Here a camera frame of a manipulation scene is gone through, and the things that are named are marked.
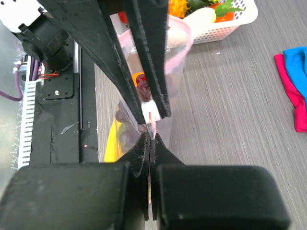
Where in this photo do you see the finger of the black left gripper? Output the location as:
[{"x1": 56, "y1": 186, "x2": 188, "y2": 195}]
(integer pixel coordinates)
[
  {"x1": 122, "y1": 0, "x2": 171, "y2": 118},
  {"x1": 40, "y1": 0, "x2": 145, "y2": 124}
]

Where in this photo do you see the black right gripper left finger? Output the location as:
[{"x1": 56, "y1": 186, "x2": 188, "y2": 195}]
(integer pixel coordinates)
[{"x1": 0, "y1": 133, "x2": 150, "y2": 230}]

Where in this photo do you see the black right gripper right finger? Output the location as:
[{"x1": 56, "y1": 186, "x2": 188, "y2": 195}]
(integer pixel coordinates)
[{"x1": 150, "y1": 136, "x2": 291, "y2": 230}]

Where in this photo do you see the clear pink-dotted zip bag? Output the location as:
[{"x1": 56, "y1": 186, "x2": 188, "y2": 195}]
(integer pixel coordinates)
[{"x1": 105, "y1": 16, "x2": 192, "y2": 162}]

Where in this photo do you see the yellow banana bunch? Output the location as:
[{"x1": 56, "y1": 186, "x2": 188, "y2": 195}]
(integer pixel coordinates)
[{"x1": 104, "y1": 119, "x2": 123, "y2": 162}]

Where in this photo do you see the dark red grape bunch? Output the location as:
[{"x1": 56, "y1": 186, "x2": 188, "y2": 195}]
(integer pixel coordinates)
[{"x1": 115, "y1": 81, "x2": 173, "y2": 151}]

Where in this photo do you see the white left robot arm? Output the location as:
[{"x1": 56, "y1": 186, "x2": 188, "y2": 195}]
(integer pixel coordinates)
[{"x1": 0, "y1": 0, "x2": 171, "y2": 124}]

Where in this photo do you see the orange spiky dragon fruit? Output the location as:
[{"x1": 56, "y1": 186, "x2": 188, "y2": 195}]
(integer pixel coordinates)
[{"x1": 168, "y1": 0, "x2": 189, "y2": 19}]

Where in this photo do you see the white fruit basket tray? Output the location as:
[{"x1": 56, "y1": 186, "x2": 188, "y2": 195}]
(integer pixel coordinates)
[{"x1": 185, "y1": 0, "x2": 258, "y2": 44}]

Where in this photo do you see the white green radish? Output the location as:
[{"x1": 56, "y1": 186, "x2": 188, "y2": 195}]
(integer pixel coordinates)
[{"x1": 183, "y1": 7, "x2": 216, "y2": 33}]

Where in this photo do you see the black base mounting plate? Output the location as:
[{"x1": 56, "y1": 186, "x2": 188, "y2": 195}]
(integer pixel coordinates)
[{"x1": 29, "y1": 38, "x2": 99, "y2": 165}]

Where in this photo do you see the small red persimmon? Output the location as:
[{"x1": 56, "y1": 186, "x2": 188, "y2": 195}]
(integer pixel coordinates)
[{"x1": 210, "y1": 0, "x2": 244, "y2": 23}]

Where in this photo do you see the folded red cloth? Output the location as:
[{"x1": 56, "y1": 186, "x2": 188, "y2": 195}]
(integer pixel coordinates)
[{"x1": 274, "y1": 54, "x2": 307, "y2": 133}]

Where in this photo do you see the folded blue cloth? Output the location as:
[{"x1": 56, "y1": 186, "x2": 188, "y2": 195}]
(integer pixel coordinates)
[{"x1": 283, "y1": 46, "x2": 307, "y2": 102}]

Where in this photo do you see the white slotted cable duct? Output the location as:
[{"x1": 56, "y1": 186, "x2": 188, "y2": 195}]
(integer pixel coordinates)
[{"x1": 16, "y1": 80, "x2": 43, "y2": 170}]

